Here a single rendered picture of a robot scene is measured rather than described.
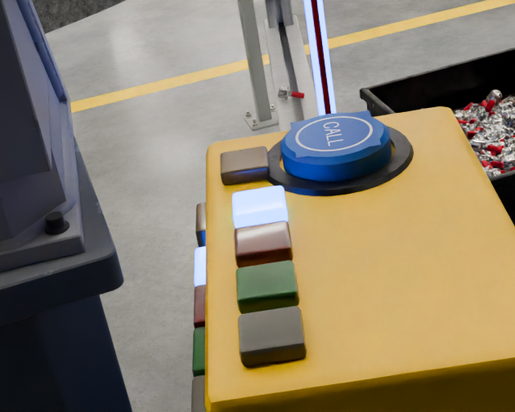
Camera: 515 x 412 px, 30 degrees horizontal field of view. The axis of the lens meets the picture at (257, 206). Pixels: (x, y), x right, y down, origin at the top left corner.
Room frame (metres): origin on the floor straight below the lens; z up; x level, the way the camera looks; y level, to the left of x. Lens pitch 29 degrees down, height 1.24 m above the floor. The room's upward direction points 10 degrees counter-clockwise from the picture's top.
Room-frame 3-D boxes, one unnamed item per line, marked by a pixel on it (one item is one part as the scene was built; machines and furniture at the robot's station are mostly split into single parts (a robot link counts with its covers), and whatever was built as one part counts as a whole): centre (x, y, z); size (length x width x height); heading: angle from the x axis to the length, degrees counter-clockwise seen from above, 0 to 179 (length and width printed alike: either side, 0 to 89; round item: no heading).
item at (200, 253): (0.29, 0.02, 1.04); 0.02 x 0.01 x 0.03; 178
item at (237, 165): (0.32, 0.00, 1.08); 0.02 x 0.02 x 0.01; 88
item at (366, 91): (0.73, -0.21, 0.85); 0.22 x 0.17 x 0.07; 12
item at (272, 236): (0.26, 0.00, 1.08); 0.02 x 0.02 x 0.01; 88
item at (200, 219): (0.32, 0.02, 1.04); 0.02 x 0.01 x 0.03; 178
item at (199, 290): (0.26, 0.02, 1.04); 0.02 x 0.01 x 0.03; 178
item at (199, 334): (0.24, 0.02, 1.04); 0.02 x 0.01 x 0.03; 178
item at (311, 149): (0.32, -0.03, 1.08); 0.04 x 0.04 x 0.02
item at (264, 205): (0.29, 0.00, 1.08); 0.02 x 0.02 x 0.01; 88
